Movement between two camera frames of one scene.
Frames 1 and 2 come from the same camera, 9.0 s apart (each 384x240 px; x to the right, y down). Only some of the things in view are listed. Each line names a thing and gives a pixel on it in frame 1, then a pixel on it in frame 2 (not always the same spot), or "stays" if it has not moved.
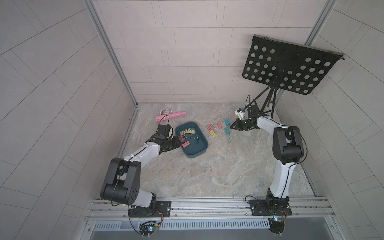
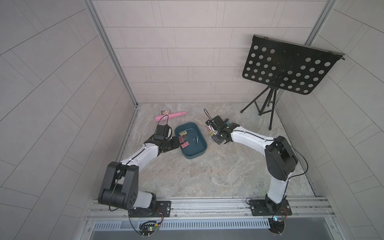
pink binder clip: x=186 y=144 stays
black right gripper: x=239 y=123 to x=214 y=138
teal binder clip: x=197 y=138 stays
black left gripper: x=176 y=143 stays
